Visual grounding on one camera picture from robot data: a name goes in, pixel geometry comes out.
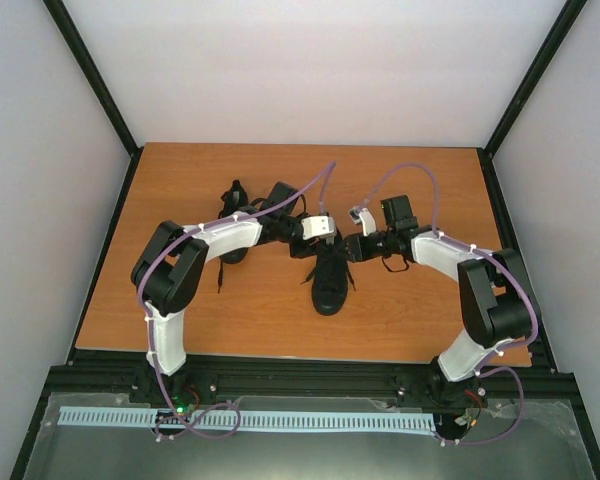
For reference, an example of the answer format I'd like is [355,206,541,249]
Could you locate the black sneaker with laces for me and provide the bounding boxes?
[304,235,356,316]

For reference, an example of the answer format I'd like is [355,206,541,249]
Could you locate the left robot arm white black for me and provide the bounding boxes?
[131,180,336,403]

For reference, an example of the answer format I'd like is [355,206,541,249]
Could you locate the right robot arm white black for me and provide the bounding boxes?
[345,195,540,405]

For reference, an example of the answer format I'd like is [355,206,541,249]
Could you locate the black sneaker left one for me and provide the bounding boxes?
[217,179,249,292]

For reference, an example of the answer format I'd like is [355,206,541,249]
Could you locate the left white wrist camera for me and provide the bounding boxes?
[300,215,337,241]

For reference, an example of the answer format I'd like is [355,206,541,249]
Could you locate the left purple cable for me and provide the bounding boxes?
[136,159,338,441]

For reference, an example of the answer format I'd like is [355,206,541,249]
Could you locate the purple cable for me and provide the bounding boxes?
[136,159,338,441]
[351,163,540,447]

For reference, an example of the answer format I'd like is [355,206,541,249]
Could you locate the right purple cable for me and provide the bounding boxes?
[351,163,540,447]

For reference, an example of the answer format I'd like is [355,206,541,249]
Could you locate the white slotted cable duct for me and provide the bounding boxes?
[57,406,436,435]

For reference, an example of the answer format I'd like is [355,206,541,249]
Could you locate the grey metal base plate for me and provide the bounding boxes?
[16,394,596,479]

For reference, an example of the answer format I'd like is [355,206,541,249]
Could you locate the right black corner post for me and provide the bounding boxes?
[482,0,589,156]

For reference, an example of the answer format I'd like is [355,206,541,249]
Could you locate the black corner post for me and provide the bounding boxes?
[42,0,141,159]
[482,0,589,156]

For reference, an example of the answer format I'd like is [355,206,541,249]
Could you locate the left black corner post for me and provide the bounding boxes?
[42,0,141,159]

